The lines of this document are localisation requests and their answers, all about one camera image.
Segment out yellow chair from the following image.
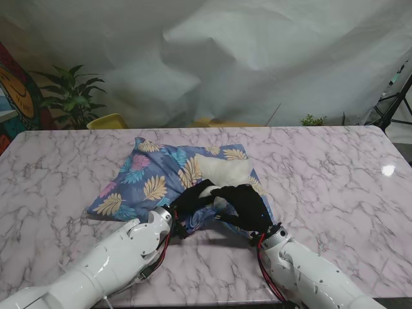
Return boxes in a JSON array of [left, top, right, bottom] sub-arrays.
[[86, 113, 129, 130]]

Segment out small green plant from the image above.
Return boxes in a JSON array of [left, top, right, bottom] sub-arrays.
[[299, 113, 328, 127]]

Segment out red black left arm cable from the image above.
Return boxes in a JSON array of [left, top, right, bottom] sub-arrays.
[[136, 207, 188, 285]]

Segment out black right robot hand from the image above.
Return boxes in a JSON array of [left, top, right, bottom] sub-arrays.
[[210, 183, 278, 238]]

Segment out white backdrop sheet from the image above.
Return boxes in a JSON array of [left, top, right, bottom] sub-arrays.
[[0, 0, 412, 130]]

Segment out colourful mural board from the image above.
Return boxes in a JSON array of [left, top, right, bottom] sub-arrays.
[[0, 41, 44, 155]]

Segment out white fluffy pillow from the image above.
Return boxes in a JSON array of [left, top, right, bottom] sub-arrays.
[[195, 154, 254, 210]]

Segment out large green potted plant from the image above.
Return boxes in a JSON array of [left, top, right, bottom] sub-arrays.
[[31, 64, 107, 130]]

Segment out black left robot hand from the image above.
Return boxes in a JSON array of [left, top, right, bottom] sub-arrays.
[[169, 179, 220, 226]]

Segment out blue floral pillowcase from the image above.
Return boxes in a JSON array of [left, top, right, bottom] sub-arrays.
[[86, 136, 277, 241]]

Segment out red black arm cable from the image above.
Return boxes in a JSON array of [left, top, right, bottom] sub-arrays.
[[250, 234, 299, 306], [136, 207, 188, 285]]

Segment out black tripod stand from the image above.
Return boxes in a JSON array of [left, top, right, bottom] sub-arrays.
[[363, 57, 412, 142]]

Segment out thin brown stick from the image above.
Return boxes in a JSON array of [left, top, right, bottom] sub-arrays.
[[266, 103, 281, 126]]

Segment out red black right arm cable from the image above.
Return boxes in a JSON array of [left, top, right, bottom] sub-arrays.
[[250, 234, 299, 306]]

